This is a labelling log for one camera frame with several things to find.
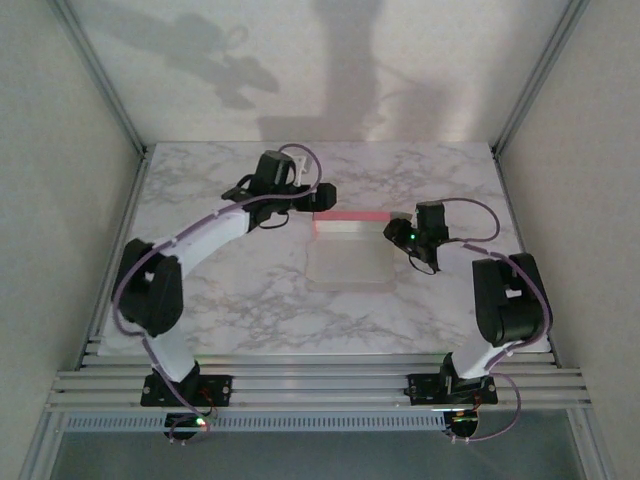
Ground pink and white paper box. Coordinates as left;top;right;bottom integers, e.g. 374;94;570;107
304;209;396;294

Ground right gripper thin black cable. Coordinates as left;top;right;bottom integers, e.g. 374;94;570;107
408;253;442;275

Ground aluminium side rail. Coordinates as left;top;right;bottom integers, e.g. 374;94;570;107
74;147;154;371
492;147;560;369

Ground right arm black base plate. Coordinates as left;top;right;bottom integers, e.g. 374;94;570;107
408;373;499;406

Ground aluminium frame post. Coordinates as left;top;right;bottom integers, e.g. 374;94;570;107
492;0;592;154
47;0;151;157

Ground aluminium frame cross rails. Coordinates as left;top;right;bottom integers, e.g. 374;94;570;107
44;349;594;414

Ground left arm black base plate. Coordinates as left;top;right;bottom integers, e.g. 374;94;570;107
140;374;234;407

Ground grey slotted cable duct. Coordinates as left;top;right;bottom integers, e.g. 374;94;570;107
62;412;447;433

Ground aluminium frame leg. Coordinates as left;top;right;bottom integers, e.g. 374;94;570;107
19;412;66;480
569;409;619;480

